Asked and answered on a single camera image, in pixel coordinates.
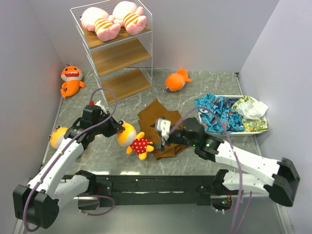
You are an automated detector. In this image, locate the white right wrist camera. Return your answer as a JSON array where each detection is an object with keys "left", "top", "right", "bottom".
[{"left": 150, "top": 117, "right": 171, "bottom": 140}]

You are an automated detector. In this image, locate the blue patterned cloth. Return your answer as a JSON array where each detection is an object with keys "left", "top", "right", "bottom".
[{"left": 194, "top": 94, "right": 245, "bottom": 134}]

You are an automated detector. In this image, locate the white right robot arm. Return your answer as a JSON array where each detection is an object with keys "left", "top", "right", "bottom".
[{"left": 152, "top": 117, "right": 300, "bottom": 207}]

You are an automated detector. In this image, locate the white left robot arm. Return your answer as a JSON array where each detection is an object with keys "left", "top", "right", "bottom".
[{"left": 13, "top": 105, "right": 124, "bottom": 232}]

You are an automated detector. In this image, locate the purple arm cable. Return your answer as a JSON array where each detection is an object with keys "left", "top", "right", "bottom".
[
  {"left": 23, "top": 88, "right": 117, "bottom": 232},
  {"left": 169, "top": 106, "right": 253, "bottom": 234}
]

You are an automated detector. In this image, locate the orange goldfish plush toy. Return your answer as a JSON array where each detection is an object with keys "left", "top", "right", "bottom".
[{"left": 163, "top": 68, "right": 192, "bottom": 92}]

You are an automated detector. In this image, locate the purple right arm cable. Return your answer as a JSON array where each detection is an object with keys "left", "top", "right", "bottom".
[{"left": 169, "top": 106, "right": 253, "bottom": 234}]

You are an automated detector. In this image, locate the orange shark plush toy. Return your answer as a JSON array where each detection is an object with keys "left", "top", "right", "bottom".
[{"left": 60, "top": 64, "right": 85, "bottom": 98}]

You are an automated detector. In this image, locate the pink striped plush pig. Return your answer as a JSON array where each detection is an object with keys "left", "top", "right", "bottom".
[
  {"left": 112, "top": 1, "right": 147, "bottom": 36},
  {"left": 80, "top": 7, "right": 121, "bottom": 42}
]

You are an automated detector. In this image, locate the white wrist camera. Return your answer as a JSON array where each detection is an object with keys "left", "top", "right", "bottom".
[
  {"left": 150, "top": 117, "right": 171, "bottom": 140},
  {"left": 89, "top": 100, "right": 106, "bottom": 113}
]

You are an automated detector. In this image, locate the yellow frog plush polka dress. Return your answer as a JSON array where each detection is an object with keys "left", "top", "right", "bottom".
[{"left": 117, "top": 119, "right": 154, "bottom": 160}]

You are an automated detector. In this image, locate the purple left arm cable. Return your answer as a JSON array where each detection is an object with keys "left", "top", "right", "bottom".
[{"left": 23, "top": 88, "right": 117, "bottom": 232}]

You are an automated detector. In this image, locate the floral yellow green cloth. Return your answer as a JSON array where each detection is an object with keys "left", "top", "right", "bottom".
[{"left": 231, "top": 95, "right": 269, "bottom": 133}]

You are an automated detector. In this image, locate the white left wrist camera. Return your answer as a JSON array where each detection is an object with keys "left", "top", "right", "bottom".
[{"left": 89, "top": 100, "right": 106, "bottom": 113}]

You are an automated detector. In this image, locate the brown folded cloth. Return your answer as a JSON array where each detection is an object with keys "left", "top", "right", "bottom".
[{"left": 137, "top": 99, "right": 188, "bottom": 160}]

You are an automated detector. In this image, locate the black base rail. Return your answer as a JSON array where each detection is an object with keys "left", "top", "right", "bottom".
[{"left": 58, "top": 174, "right": 244, "bottom": 208}]

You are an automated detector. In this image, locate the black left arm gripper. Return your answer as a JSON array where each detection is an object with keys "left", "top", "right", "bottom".
[{"left": 93, "top": 111, "right": 125, "bottom": 137}]

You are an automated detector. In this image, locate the white crumpled cloth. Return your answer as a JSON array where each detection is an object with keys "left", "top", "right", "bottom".
[{"left": 236, "top": 101, "right": 268, "bottom": 120}]

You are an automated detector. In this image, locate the white wire wooden shelf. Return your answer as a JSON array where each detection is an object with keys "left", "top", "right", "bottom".
[{"left": 70, "top": 0, "right": 153, "bottom": 105}]

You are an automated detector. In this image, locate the white laundry tray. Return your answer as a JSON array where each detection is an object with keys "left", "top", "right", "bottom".
[{"left": 194, "top": 94, "right": 269, "bottom": 135}]

